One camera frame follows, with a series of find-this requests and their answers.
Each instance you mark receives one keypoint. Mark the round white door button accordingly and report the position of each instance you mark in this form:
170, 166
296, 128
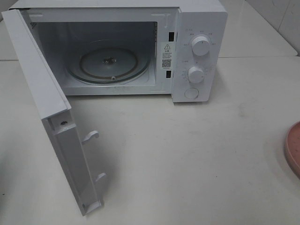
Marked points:
191, 93

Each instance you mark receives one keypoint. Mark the white dial knob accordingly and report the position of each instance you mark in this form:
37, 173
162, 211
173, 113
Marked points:
196, 74
200, 45

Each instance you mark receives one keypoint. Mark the white microwave door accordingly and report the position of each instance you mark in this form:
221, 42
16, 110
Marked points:
54, 110

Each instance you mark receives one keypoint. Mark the pink round plate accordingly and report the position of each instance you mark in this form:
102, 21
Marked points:
292, 148

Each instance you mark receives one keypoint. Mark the white warning label sticker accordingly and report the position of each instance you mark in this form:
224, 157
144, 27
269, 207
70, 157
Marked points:
166, 55

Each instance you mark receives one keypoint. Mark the white microwave oven body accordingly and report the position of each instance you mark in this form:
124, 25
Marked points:
64, 24

